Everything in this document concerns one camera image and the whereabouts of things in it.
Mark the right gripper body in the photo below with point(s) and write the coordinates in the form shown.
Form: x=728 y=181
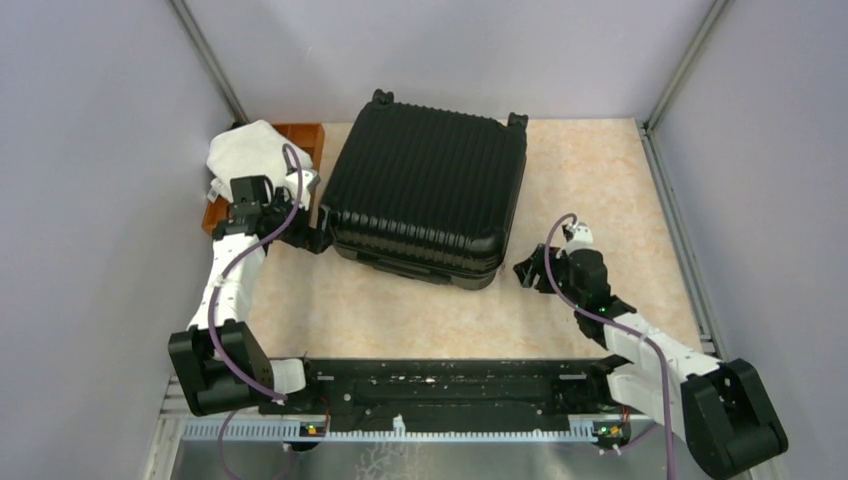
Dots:
x=559 y=262

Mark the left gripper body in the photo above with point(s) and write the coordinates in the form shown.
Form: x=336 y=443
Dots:
x=299 y=234

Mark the black suitcase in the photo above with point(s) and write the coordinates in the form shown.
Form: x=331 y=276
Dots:
x=426 y=193

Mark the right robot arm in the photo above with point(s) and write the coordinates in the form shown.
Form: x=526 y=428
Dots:
x=719 y=409

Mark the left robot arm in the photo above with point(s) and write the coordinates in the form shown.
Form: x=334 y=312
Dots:
x=218 y=362

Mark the white folded towel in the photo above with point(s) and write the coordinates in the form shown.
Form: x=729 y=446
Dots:
x=251 y=150

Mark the wooden tray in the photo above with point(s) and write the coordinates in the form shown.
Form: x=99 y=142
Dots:
x=309 y=137

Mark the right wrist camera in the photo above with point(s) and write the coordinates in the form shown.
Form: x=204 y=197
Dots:
x=578 y=237

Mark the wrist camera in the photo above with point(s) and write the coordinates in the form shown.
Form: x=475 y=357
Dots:
x=578 y=237
x=301 y=185

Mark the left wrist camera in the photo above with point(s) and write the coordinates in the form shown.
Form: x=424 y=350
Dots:
x=301 y=185

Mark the aluminium frame rail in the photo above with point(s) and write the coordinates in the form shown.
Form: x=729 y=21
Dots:
x=496 y=422

